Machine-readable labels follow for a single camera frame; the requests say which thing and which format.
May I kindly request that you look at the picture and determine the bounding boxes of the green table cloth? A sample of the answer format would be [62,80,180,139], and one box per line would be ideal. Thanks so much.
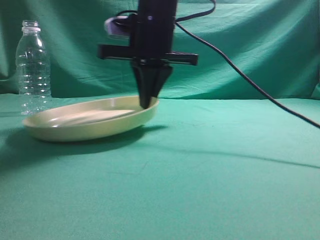
[0,94,320,240]

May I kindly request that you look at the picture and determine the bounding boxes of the purple wrist camera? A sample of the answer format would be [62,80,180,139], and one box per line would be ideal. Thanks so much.
[103,15,131,40]

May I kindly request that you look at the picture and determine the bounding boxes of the green cloth backdrop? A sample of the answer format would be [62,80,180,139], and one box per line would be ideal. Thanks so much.
[0,0,320,100]

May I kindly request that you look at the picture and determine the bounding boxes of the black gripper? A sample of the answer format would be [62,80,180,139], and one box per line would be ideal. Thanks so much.
[97,0,198,109]

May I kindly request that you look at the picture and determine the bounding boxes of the black cable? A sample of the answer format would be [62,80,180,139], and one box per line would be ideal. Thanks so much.
[114,0,320,129]

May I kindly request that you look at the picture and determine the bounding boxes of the clear plastic bottle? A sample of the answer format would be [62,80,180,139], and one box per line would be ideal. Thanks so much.
[15,20,52,116]

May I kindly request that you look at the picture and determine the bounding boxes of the cream plastic plate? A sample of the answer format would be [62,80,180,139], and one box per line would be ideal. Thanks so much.
[23,95,159,142]

